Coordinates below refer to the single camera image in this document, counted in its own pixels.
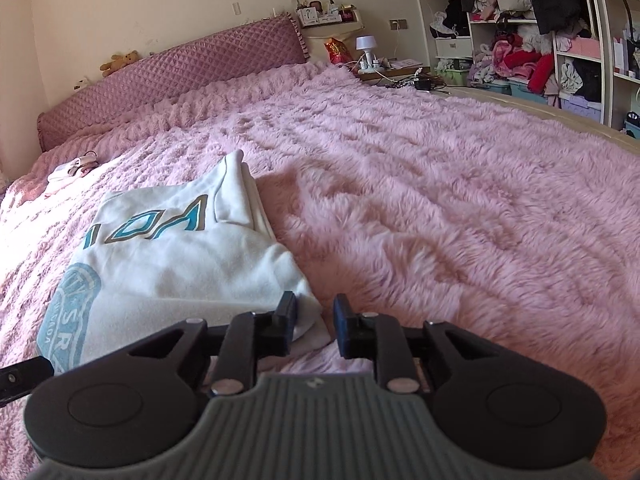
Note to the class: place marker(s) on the brown wall socket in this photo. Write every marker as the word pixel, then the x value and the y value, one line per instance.
pixel 398 24

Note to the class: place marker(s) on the white table lamp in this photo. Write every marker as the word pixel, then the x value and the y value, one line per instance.
pixel 366 47

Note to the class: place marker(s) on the white wall socket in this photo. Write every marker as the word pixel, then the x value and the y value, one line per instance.
pixel 236 8

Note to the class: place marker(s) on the purple storage bin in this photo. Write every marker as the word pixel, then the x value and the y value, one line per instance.
pixel 580 109

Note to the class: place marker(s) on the open white wardrobe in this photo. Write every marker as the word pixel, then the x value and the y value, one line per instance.
pixel 590 60

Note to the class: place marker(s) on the white printed sweatshirt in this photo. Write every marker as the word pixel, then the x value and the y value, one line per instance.
pixel 190 270

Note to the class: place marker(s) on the black power adapter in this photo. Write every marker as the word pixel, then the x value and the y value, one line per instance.
pixel 423 84

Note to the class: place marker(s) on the pink fluffy blanket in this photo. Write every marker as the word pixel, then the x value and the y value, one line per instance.
pixel 425 185

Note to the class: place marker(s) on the cream nightstand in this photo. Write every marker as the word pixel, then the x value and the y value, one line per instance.
pixel 345 32

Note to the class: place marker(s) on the brown teddy bear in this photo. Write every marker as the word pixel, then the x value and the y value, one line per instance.
pixel 120 62

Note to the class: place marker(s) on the red snack bag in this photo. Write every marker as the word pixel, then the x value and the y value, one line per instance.
pixel 337 51

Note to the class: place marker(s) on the green storage bin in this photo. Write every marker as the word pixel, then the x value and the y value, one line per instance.
pixel 454 76

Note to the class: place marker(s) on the pink quilted headboard cushion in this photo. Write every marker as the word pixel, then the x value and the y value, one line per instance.
pixel 200 60

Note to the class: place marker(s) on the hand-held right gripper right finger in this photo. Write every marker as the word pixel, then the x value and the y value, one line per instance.
pixel 341 327

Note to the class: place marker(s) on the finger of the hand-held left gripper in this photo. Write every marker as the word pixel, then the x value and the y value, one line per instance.
pixel 25 377

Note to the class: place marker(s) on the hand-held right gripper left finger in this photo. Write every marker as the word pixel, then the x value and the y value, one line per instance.
pixel 291 330

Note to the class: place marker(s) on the red cloth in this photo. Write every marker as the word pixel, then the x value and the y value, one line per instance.
pixel 530 67

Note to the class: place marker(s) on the wall shelf with small items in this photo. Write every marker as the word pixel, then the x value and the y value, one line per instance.
pixel 325 14

